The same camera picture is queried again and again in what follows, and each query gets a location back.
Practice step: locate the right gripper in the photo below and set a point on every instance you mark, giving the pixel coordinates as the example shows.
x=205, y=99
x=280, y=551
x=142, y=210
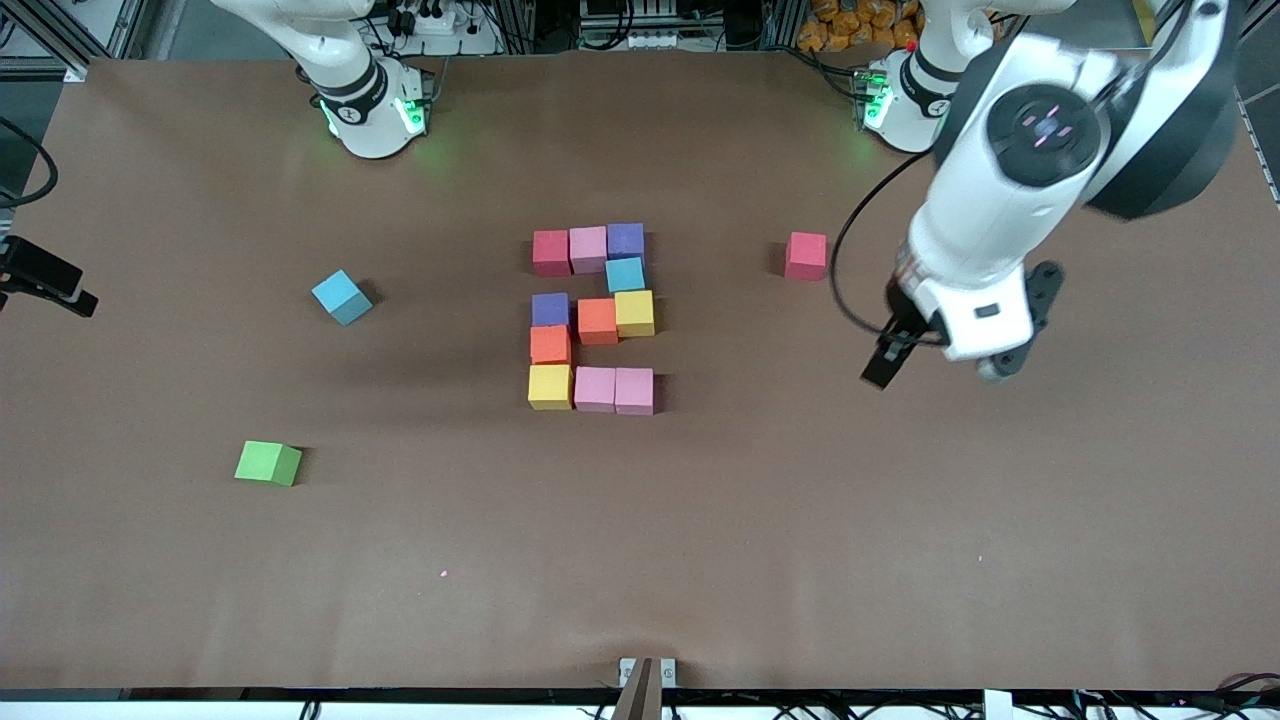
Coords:
x=40, y=270

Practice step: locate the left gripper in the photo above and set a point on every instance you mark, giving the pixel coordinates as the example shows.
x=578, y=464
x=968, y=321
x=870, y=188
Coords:
x=893, y=349

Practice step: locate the yellow foam cube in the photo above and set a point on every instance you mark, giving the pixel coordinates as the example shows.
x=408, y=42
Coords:
x=550, y=387
x=635, y=313

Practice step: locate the pink foam cube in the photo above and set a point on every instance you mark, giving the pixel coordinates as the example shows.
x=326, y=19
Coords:
x=588, y=249
x=595, y=390
x=634, y=391

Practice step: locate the cyan foam cube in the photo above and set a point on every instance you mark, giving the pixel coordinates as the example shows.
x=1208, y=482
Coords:
x=626, y=274
x=341, y=296

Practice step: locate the purple foam cube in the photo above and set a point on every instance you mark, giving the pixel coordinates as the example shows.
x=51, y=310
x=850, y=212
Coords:
x=550, y=309
x=626, y=240

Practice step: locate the orange foam cube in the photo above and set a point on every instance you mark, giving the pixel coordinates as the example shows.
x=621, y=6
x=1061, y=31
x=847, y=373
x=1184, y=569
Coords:
x=598, y=321
x=550, y=345

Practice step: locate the red foam cube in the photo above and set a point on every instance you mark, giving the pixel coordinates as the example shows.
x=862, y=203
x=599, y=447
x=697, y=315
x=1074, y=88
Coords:
x=805, y=255
x=551, y=252

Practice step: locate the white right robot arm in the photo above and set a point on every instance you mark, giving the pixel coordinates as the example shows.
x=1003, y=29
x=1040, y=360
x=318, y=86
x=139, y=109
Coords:
x=350, y=90

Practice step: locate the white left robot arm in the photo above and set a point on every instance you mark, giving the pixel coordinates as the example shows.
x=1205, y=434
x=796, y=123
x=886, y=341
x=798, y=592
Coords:
x=1040, y=130

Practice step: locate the green foam cube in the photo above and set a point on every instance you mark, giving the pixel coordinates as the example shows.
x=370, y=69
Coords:
x=265, y=462

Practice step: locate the orange bagged items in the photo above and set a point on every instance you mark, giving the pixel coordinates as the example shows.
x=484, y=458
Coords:
x=850, y=25

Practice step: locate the white electronics box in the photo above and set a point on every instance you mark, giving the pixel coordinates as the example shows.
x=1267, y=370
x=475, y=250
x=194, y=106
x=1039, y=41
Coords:
x=640, y=40

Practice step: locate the white power strip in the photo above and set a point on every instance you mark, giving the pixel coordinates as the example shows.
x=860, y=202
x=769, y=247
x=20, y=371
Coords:
x=437, y=20

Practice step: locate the aluminium frame profile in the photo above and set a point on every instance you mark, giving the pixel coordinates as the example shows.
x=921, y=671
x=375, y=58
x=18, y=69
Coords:
x=1250, y=60
x=90, y=40

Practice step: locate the small metal bracket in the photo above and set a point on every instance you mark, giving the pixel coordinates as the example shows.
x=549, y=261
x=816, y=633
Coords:
x=667, y=672

